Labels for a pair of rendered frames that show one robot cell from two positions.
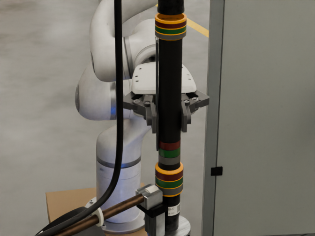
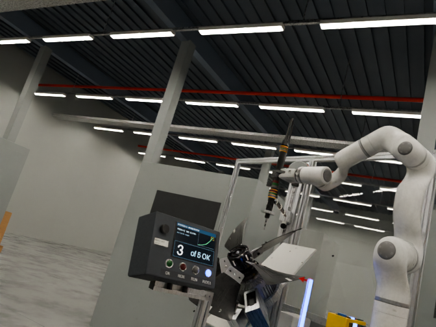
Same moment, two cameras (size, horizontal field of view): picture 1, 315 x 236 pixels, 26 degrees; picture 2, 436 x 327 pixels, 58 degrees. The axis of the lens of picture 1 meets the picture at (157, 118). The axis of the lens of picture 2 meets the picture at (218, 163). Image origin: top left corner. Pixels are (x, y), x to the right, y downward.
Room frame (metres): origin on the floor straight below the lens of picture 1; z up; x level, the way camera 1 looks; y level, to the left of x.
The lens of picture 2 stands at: (2.45, -1.30, 1.17)
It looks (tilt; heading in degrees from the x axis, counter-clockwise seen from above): 13 degrees up; 150
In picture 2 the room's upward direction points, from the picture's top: 16 degrees clockwise
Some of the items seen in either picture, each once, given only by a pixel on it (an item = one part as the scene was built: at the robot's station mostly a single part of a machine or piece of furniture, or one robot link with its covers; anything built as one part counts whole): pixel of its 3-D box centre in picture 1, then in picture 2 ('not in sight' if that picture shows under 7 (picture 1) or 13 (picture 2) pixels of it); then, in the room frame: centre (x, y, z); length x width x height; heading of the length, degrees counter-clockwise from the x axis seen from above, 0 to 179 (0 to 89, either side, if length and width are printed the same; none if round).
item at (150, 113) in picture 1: (144, 114); not in sight; (0.89, 0.02, 1.66); 0.07 x 0.03 x 0.03; 5
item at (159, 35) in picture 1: (170, 32); not in sight; (0.88, -0.02, 1.79); 0.04 x 0.04 x 0.01
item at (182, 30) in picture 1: (170, 26); not in sight; (0.88, -0.02, 1.80); 0.04 x 0.04 x 0.01
